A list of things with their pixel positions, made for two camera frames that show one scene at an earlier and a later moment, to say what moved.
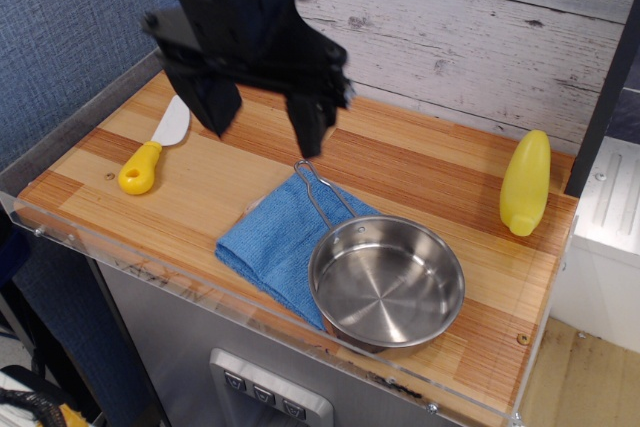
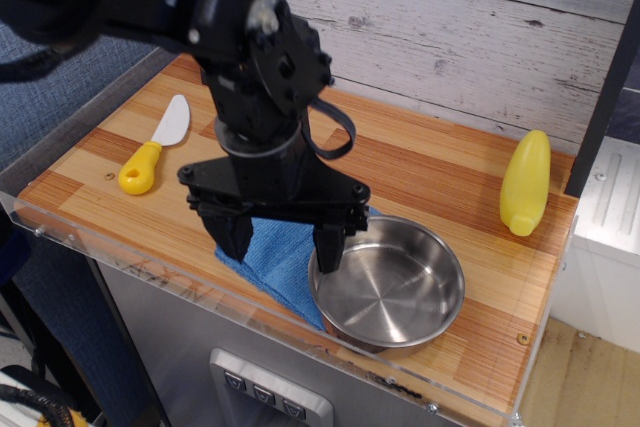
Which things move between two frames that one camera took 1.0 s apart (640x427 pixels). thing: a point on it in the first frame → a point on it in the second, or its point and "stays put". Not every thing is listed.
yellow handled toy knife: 137,175 stays put
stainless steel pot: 382,283 stays put
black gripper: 250,36 → 265,175
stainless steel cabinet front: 175,335 stays put
